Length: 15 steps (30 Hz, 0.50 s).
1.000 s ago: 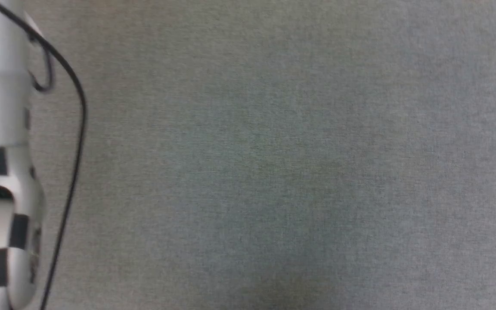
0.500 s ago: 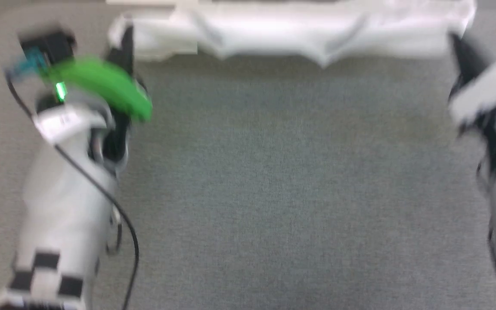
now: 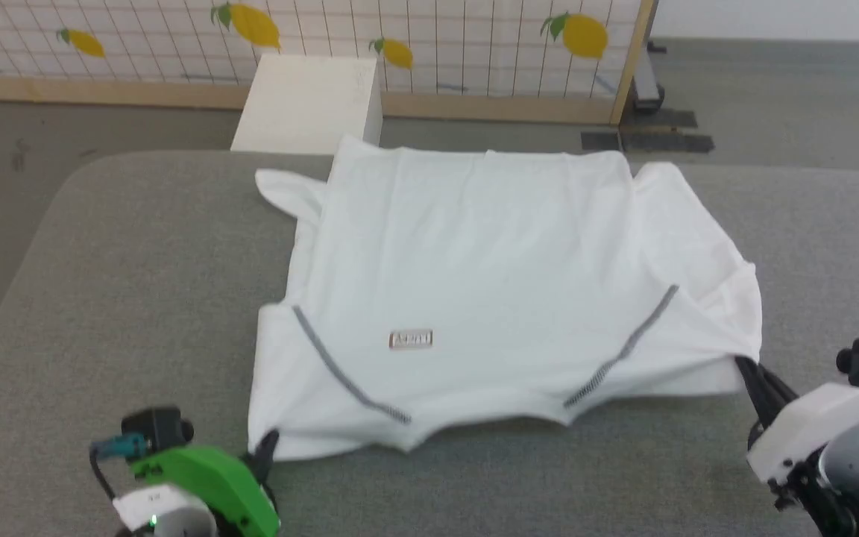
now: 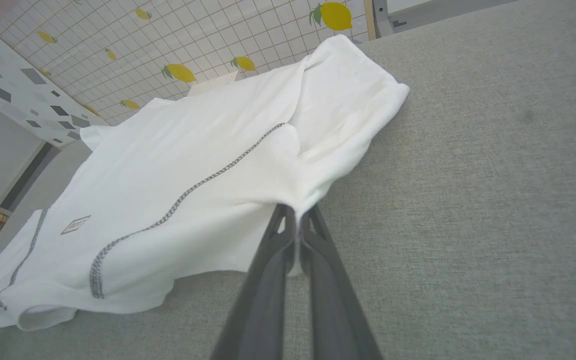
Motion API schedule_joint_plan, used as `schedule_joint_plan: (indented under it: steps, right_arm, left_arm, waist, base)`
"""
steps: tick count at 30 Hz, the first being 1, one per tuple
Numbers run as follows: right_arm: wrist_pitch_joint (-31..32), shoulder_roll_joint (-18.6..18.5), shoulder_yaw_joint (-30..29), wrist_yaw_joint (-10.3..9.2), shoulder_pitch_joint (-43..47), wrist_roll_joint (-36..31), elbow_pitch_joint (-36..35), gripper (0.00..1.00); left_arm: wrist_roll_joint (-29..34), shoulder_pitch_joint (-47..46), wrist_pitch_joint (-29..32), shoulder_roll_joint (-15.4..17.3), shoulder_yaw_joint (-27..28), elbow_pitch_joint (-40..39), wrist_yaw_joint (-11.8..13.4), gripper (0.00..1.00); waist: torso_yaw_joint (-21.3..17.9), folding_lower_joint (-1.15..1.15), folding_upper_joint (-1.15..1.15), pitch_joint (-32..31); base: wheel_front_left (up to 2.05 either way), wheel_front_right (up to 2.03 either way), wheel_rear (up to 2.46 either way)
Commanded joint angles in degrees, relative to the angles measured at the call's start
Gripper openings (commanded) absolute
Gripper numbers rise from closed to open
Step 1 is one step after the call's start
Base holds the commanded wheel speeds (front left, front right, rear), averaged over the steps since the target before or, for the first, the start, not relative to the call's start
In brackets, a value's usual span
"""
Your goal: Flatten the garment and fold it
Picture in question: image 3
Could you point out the lemon and bottle print partition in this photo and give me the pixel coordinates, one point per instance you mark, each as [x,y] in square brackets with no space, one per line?
[474,45]

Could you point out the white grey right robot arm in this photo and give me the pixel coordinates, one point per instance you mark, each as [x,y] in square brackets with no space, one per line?
[854,462]

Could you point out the white T-shirt with grey trim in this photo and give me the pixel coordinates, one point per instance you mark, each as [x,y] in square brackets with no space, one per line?
[489,261]

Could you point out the white box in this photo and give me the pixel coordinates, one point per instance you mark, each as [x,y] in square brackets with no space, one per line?
[303,104]

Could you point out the grey metal partition stand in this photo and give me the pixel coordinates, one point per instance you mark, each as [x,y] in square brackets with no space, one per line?
[647,82]

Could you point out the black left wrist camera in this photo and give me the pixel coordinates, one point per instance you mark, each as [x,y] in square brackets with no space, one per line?
[157,426]

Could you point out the dark flat stand base plate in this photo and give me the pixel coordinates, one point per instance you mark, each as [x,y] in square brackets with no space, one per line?
[668,140]

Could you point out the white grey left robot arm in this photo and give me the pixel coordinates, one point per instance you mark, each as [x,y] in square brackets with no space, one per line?
[168,514]

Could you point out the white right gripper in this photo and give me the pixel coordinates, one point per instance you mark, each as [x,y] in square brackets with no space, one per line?
[810,425]

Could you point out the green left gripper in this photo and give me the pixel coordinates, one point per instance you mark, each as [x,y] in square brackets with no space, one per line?
[213,477]

